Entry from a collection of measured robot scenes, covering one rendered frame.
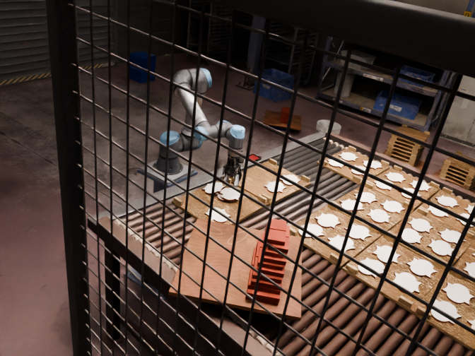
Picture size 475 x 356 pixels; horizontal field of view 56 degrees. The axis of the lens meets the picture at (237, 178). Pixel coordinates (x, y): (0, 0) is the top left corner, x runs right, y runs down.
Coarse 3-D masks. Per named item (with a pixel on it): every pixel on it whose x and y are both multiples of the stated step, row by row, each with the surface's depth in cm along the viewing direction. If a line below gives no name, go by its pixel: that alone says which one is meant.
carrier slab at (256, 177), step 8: (256, 168) 284; (272, 168) 287; (248, 176) 274; (256, 176) 275; (264, 176) 276; (272, 176) 278; (296, 176) 282; (240, 184) 263; (248, 184) 264; (256, 184) 266; (264, 184) 267; (304, 184) 273; (248, 192) 258; (256, 192) 258; (264, 192) 259; (288, 192) 263; (280, 200) 256
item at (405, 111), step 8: (384, 96) 700; (392, 96) 694; (400, 96) 689; (408, 96) 684; (376, 104) 671; (384, 104) 666; (392, 104) 660; (400, 104) 655; (408, 104) 648; (416, 104) 682; (392, 112) 665; (400, 112) 659; (408, 112) 654; (416, 112) 670
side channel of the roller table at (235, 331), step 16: (96, 224) 214; (112, 224) 212; (112, 240) 207; (128, 240) 203; (128, 256) 201; (144, 256) 194; (144, 272) 194; (160, 288) 188; (176, 304) 183; (208, 304) 175; (192, 320) 178; (208, 320) 170; (224, 320) 169; (224, 336) 165; (240, 336) 163; (240, 352) 161; (256, 352) 158
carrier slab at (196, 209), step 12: (192, 192) 249; (204, 192) 250; (192, 204) 238; (216, 204) 241; (228, 204) 243; (252, 204) 246; (264, 204) 247; (192, 216) 231; (204, 216) 230; (240, 216) 234
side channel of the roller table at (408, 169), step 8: (336, 136) 345; (344, 144) 341; (352, 144) 336; (360, 144) 338; (368, 152) 329; (376, 152) 328; (392, 160) 319; (408, 168) 311; (416, 168) 312; (416, 176) 308; (424, 176) 304; (432, 176) 304; (440, 184) 298; (448, 184) 296; (456, 192) 293; (464, 192) 289; (472, 192) 291; (472, 200) 287
